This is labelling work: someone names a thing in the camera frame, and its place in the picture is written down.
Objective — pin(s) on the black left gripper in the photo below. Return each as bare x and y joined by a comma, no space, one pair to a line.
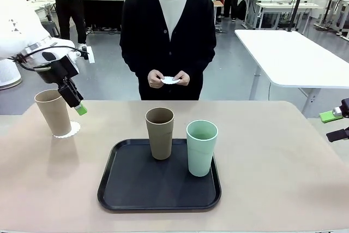
50,73

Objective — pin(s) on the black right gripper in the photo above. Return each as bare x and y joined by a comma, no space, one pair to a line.
345,107

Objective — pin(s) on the brown tall cup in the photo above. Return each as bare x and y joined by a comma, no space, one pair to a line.
56,118
161,140

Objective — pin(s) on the white scalloped paper coaster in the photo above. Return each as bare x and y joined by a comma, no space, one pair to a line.
169,80
75,130

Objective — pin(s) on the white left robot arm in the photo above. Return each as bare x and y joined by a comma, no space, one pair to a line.
16,25

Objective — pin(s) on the person's right forearm black sleeve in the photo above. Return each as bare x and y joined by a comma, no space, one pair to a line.
135,61

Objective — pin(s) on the white flat plate on arm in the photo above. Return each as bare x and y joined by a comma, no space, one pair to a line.
90,54

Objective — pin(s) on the person's left forearm black sleeve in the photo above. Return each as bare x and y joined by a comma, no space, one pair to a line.
203,64

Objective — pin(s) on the person's right hand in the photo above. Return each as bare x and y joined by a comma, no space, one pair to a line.
155,80

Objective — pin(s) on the person's left hand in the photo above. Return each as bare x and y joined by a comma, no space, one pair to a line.
185,78

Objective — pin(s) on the grey plastic stool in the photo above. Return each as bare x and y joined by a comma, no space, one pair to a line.
50,27

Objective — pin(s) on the large white table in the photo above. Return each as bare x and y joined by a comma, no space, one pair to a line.
294,58

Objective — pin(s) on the beige table mat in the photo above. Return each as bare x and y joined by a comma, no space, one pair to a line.
272,175

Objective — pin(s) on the black draped table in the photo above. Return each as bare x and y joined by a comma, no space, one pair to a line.
101,12

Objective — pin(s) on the bystander in grey sweater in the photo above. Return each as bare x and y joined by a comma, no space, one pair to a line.
68,6

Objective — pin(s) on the person in black cardigan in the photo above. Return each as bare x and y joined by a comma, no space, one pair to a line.
144,39

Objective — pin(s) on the white desk with clutter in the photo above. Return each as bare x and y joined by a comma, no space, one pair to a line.
41,3

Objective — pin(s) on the white desk with equipment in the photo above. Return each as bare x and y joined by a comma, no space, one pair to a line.
338,1

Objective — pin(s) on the black plastic tray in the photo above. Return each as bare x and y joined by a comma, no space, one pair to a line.
152,189

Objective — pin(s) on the white background desks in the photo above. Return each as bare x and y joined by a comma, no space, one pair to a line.
286,6

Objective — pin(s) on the mint green tall cup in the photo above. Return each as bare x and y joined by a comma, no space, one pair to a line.
200,159

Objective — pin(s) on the black backpack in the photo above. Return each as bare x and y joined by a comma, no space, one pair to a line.
241,9

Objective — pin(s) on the small brown side table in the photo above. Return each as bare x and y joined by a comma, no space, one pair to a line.
218,3

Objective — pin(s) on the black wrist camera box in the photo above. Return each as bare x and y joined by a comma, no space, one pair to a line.
65,66

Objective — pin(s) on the white cylindrical pedestal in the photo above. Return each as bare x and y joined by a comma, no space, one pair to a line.
8,74

